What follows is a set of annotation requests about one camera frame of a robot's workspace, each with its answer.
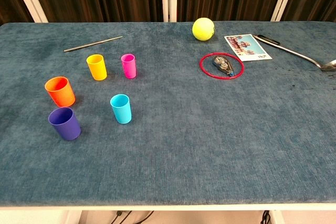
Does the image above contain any picture postcard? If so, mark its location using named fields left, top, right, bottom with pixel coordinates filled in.
left=224, top=34, right=273, bottom=62

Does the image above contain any clear correction tape dispenser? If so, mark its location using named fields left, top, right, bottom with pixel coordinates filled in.
left=212, top=55, right=236, bottom=77

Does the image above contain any yellow-green tennis ball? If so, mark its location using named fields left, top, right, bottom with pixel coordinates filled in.
left=192, top=17, right=215, bottom=41

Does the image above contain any blue velvet table cloth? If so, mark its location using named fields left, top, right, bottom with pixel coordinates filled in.
left=0, top=21, right=336, bottom=206

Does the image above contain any yellow plastic cup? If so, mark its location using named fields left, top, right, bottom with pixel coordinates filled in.
left=86, top=54, right=108, bottom=81

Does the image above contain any thin metal rod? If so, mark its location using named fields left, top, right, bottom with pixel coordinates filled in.
left=64, top=36, right=123, bottom=52

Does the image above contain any metal ladle with black handle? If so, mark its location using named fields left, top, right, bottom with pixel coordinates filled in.
left=253, top=34, right=336, bottom=72

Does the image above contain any orange plastic cup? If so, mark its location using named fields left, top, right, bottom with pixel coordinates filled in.
left=44, top=76, right=76, bottom=108

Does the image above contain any purple plastic cup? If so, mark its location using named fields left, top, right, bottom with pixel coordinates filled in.
left=48, top=106, right=82, bottom=141

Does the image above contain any cyan plastic cup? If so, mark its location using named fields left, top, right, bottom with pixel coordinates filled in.
left=110, top=93, right=132, bottom=125

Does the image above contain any pink plastic cup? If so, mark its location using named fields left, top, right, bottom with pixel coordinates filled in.
left=121, top=54, right=137, bottom=79

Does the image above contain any red thin ring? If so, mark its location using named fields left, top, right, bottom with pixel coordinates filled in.
left=199, top=52, right=245, bottom=80

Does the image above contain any white table leg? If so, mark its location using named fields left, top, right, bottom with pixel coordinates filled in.
left=65, top=210, right=82, bottom=224
left=269, top=210, right=286, bottom=224

